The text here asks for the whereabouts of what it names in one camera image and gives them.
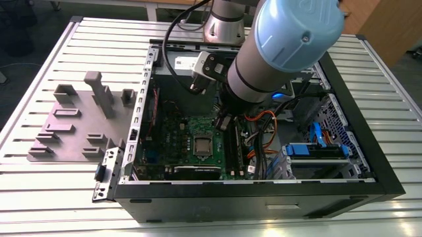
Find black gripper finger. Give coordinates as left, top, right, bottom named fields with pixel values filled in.
left=212, top=114, right=232, bottom=131

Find black RAM slot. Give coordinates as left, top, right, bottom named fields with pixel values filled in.
left=223, top=129, right=235, bottom=174
left=232, top=117, right=247, bottom=174

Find grey power supply unit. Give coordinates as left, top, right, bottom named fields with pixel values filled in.
left=153, top=51, right=228, bottom=117

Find green motherboard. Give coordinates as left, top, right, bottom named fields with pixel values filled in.
left=132, top=108, right=255, bottom=181

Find black graphics card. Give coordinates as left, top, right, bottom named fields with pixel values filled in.
left=163, top=164, right=223, bottom=181

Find hard disk in blue carrier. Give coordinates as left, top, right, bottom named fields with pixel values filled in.
left=282, top=143, right=351, bottom=160

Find grey metal disk bay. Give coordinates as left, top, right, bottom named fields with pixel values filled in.
left=279, top=143, right=376, bottom=180

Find black open PC case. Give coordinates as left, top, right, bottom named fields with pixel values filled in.
left=111, top=39, right=406, bottom=223

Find grey plastic parts rack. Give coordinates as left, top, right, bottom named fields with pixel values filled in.
left=25, top=71, right=139, bottom=163

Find blue video port connector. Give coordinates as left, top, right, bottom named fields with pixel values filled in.
left=93, top=164, right=107, bottom=183

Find wooden cabinet panel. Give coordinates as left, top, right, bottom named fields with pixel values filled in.
left=342, top=0, right=422, bottom=68

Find orange wire bundle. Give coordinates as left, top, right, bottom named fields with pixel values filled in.
left=243, top=110, right=280, bottom=158

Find metal socket cover frame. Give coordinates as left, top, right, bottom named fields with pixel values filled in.
left=192, top=134, right=215, bottom=157

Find black camera cable with plug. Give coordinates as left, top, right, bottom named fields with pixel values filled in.
left=163, top=0, right=214, bottom=96

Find thick black cable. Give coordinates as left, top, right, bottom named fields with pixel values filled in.
left=254, top=90, right=327, bottom=180

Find twisted multicolour fan wire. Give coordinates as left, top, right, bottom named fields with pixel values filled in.
left=163, top=99, right=181, bottom=116

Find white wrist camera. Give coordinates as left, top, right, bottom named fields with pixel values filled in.
left=191, top=51, right=231, bottom=82

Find thin red wire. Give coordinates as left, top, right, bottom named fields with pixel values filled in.
left=140, top=88, right=160, bottom=144

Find blue flat wire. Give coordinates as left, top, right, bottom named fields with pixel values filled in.
left=310, top=122, right=328, bottom=148

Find orange flat wire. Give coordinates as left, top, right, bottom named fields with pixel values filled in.
left=322, top=128, right=334, bottom=147

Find grey metal card bracket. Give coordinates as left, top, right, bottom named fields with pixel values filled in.
left=91, top=147, right=127, bottom=203

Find white desk frame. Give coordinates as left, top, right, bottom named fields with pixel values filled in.
left=141, top=0, right=211, bottom=22

